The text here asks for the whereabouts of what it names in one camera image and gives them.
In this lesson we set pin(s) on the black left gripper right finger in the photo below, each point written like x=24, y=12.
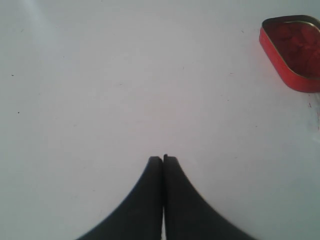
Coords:
x=187, y=216

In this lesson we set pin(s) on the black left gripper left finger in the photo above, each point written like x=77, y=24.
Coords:
x=140, y=215

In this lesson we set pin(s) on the red ink pad tin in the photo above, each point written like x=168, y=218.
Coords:
x=292, y=44

